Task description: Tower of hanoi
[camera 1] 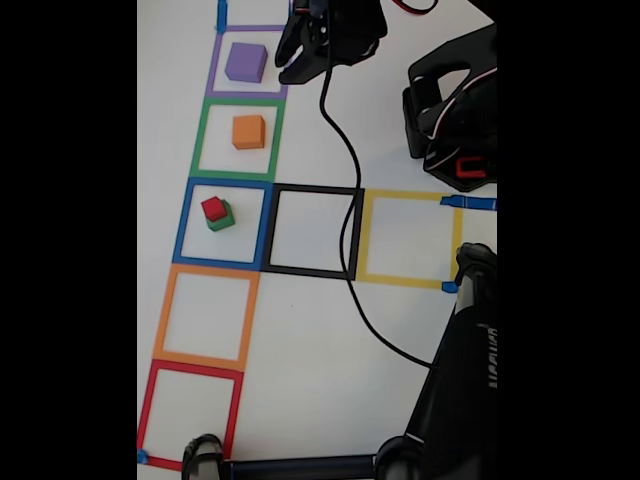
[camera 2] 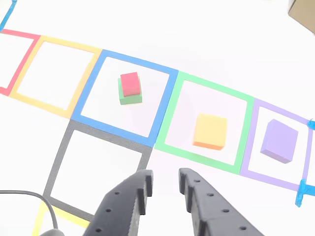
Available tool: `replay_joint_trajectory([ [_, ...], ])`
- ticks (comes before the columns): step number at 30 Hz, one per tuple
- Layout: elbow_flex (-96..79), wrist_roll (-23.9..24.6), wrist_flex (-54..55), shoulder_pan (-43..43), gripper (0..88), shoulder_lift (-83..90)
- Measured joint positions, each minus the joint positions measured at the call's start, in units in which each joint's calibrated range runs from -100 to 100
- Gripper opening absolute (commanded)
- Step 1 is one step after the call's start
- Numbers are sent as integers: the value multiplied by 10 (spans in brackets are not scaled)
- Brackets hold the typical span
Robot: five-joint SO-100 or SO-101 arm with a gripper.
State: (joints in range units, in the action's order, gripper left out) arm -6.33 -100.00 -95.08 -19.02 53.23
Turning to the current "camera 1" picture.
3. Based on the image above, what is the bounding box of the orange block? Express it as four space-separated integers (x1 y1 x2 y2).
231 114 266 150

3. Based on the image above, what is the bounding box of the green block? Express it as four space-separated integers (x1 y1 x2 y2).
204 199 236 234

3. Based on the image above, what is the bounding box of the purple block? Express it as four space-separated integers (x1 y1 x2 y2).
224 42 269 84

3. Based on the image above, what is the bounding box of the purple square frame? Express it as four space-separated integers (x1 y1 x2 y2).
204 24 296 101

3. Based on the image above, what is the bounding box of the green square frame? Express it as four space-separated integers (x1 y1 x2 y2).
189 97 287 182

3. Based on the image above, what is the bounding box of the black camera cable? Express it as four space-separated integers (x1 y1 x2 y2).
319 62 439 369

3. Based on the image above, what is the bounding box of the black square frame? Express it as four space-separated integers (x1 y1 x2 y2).
260 183 365 281

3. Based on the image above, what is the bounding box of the yellow square frame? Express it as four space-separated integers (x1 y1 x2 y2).
355 188 464 291

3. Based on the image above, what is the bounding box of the blue square frame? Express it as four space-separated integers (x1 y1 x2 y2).
172 177 275 272

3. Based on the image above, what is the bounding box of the orange square frame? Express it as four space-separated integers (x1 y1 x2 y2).
152 263 261 372

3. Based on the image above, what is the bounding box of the red square frame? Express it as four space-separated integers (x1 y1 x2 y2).
136 358 245 474

